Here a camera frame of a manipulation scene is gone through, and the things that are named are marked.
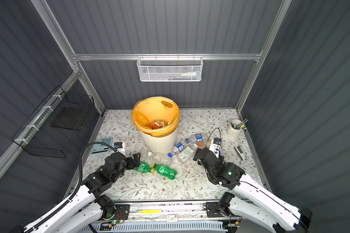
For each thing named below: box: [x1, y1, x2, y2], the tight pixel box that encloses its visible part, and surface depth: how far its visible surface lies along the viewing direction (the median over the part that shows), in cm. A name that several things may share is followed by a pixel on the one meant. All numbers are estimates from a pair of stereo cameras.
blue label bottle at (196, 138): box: [184, 133, 207, 144], surface depth 100 cm
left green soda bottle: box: [133, 161, 156, 174], surface depth 88 cm
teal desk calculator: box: [89, 137, 113, 155], surface depth 96 cm
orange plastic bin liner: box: [132, 96, 180, 137], surface depth 89 cm
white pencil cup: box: [226, 119, 245, 139], surface depth 100 cm
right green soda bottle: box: [149, 162, 178, 181], surface depth 86 cm
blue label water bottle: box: [167, 140, 192, 158], surface depth 95 cm
